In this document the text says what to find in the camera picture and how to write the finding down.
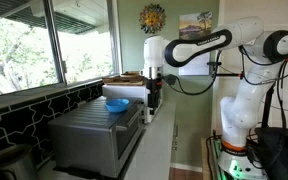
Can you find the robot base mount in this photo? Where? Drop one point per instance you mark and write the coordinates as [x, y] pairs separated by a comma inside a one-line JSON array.
[[233, 160]]

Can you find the black bag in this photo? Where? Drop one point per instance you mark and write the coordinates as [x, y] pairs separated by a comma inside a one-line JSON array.
[[273, 151]]

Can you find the sun wall decoration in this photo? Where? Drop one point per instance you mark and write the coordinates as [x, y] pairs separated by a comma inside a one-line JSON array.
[[152, 18]]

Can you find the wooden bowl on tray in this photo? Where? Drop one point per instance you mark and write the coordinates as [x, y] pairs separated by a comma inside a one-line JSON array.
[[133, 74]]

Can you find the blue bowl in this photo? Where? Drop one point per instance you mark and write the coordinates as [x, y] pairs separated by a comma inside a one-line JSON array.
[[117, 105]]

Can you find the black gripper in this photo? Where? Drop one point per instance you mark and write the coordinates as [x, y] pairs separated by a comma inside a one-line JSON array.
[[154, 86]]

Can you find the white microwave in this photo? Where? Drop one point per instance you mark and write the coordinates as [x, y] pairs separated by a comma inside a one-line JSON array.
[[119, 91]]

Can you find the metal pot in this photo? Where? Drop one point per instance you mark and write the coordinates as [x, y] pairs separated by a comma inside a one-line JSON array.
[[17, 163]]

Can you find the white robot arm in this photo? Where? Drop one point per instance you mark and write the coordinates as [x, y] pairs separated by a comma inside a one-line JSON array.
[[238, 113]]

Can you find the silver toaster oven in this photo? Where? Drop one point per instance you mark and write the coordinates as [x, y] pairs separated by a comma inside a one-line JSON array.
[[90, 138]]

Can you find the wooden tray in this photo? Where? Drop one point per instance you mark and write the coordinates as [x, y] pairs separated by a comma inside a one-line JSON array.
[[124, 81]]

